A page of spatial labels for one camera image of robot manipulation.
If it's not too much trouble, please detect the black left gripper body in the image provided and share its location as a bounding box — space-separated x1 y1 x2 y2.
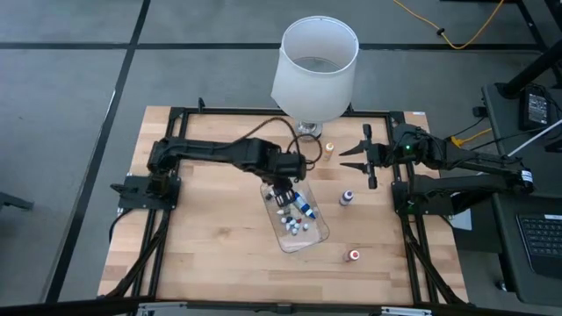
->
262 150 308 193

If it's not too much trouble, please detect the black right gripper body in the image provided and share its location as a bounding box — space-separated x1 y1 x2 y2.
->
362 124 399 190

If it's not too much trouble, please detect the blue food coloring bottle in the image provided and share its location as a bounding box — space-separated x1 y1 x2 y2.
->
292 191 317 220

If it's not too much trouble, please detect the clear plastic bin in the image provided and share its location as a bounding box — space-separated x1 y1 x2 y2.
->
259 178 330 255

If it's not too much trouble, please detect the white shade table lamp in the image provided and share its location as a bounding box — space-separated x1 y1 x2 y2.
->
270 16 360 137

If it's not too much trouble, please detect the yellow power plug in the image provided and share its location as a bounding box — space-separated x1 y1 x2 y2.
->
448 126 494 152

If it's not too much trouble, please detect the white paper sheet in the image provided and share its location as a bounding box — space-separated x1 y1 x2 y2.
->
450 210 474 233

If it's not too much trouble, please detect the black power adapter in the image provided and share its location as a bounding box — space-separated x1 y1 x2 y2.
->
519 86 553 132

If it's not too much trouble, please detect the dark grey side table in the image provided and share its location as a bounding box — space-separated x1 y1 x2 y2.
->
481 82 562 198

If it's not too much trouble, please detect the black metal stand beam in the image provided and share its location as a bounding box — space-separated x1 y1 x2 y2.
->
495 0 562 100

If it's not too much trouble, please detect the black laptop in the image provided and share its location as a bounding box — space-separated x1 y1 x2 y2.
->
494 195 562 307

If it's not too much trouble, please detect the black stand foot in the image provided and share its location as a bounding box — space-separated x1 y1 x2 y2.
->
0 191 35 212

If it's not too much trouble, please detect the dark wrist camera cable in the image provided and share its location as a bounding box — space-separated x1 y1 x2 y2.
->
236 116 324 173

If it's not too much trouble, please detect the yellow extension cable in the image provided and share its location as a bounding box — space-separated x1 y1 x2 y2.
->
393 0 506 50

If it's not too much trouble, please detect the silver metal bracket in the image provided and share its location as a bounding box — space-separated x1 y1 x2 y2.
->
380 305 434 316
136 301 189 315

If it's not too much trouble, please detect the white cable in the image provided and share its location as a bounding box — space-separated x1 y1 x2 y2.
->
507 118 562 157

